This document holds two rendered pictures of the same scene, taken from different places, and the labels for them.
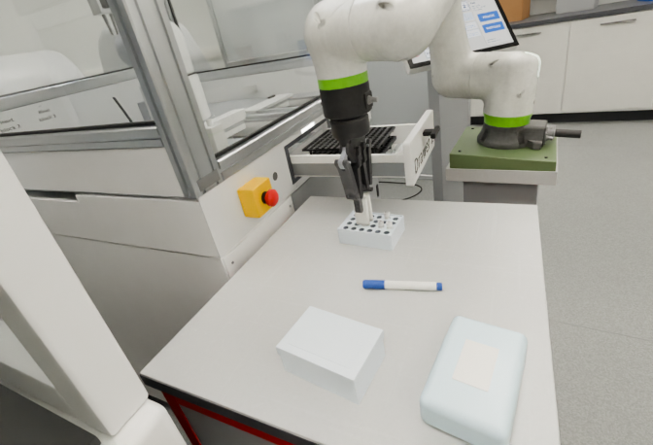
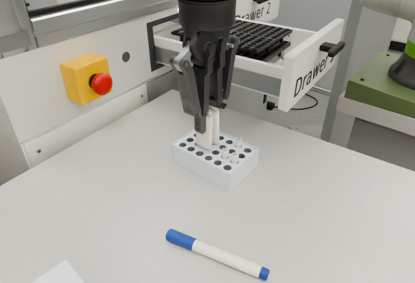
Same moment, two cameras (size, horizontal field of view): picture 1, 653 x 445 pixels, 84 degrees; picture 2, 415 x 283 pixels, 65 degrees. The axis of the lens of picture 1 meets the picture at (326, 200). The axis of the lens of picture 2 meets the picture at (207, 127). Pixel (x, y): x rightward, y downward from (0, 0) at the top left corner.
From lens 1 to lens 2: 0.28 m
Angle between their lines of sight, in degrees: 9
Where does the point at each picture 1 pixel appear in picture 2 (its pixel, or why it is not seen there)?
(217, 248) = (14, 131)
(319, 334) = not seen: outside the picture
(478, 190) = (370, 131)
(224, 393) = not seen: outside the picture
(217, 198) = (23, 69)
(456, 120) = (373, 41)
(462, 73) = not seen: outside the picture
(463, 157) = (364, 89)
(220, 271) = (21, 157)
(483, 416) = not seen: outside the picture
